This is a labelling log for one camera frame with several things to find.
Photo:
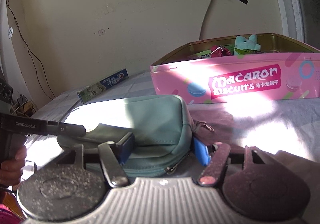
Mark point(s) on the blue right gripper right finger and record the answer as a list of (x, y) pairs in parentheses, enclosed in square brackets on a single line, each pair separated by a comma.
[(202, 151)]

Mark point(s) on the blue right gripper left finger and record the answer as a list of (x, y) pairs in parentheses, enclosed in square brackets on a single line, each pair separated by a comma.
[(124, 148)]

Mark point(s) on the green zip pouch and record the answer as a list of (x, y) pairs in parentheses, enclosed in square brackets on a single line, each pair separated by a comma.
[(162, 126)]

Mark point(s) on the green blue toothpaste box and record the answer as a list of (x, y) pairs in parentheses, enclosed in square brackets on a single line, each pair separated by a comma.
[(88, 93)]

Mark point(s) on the green snack packet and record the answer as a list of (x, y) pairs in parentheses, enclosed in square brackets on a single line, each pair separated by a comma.
[(246, 51)]

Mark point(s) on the person left hand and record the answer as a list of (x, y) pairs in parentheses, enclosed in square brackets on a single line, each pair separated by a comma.
[(12, 169)]

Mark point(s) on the green box in tin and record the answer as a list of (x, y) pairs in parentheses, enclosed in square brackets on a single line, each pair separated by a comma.
[(200, 55)]

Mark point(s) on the red pink packet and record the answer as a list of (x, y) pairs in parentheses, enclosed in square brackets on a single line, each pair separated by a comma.
[(219, 51)]

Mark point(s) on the pink macaron biscuit tin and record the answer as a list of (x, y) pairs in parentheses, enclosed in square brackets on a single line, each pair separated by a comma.
[(287, 69)]

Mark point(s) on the teal plush toy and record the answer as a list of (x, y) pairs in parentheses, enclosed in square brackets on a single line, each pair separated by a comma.
[(251, 43)]

